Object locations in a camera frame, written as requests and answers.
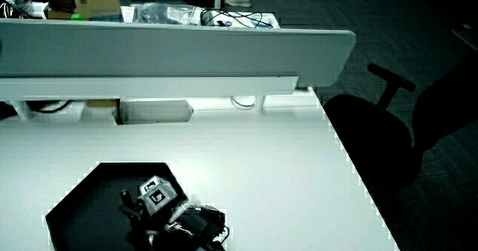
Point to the person's right hand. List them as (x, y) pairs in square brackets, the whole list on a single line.
[(157, 196)]

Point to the black hexagonal plate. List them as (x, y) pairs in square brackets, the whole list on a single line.
[(93, 210)]

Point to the person's right forearm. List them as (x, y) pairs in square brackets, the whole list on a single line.
[(194, 226)]

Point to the small brown box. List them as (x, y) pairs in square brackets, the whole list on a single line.
[(101, 103)]

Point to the grey desk divider panel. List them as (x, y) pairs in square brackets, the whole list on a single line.
[(168, 49)]

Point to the clear plastic bag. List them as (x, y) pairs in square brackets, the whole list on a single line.
[(164, 13)]

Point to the green ball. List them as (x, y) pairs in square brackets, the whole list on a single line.
[(77, 16)]

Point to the cardboard box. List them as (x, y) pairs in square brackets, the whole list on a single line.
[(98, 0)]

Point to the white tray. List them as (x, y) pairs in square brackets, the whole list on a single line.
[(267, 21)]

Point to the white shoe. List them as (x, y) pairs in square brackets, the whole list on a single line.
[(238, 0)]

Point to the black office chair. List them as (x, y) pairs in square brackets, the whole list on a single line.
[(377, 139)]

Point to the crumpled plastic wrapping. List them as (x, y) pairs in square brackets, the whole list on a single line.
[(22, 5)]

